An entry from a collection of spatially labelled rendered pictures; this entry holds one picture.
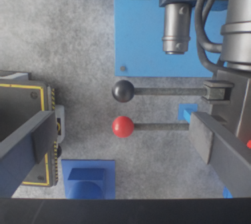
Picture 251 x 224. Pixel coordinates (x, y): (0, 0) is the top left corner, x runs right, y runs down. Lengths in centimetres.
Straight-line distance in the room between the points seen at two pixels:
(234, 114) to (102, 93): 108
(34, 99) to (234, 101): 96
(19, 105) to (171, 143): 110
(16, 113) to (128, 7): 87
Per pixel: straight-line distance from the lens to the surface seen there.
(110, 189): 172
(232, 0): 34
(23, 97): 110
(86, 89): 130
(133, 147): 147
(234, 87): 31
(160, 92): 27
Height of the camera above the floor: 124
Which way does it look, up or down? 73 degrees down
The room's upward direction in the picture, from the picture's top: 178 degrees clockwise
